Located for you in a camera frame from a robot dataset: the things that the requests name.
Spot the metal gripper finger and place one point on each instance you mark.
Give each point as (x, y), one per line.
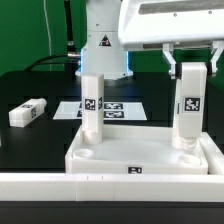
(175, 68)
(217, 48)

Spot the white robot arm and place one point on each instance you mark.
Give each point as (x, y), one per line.
(117, 27)

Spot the marker tag sheet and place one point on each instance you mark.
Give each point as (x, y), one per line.
(112, 111)

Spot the white L-shaped fence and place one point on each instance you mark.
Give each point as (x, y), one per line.
(120, 187)

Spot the white desk top tray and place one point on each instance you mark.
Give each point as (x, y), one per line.
(134, 150)

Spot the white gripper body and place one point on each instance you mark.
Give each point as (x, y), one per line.
(148, 24)

